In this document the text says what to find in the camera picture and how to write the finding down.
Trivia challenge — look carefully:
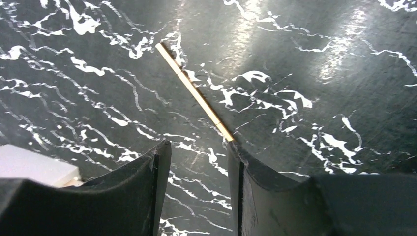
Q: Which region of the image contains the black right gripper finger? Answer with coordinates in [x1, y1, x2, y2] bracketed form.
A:
[227, 141, 417, 236]

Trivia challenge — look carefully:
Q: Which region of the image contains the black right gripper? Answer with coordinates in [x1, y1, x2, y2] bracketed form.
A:
[0, 140, 172, 236]

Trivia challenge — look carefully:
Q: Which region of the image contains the thin gold stick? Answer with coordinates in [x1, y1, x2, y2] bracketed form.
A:
[155, 43, 235, 142]

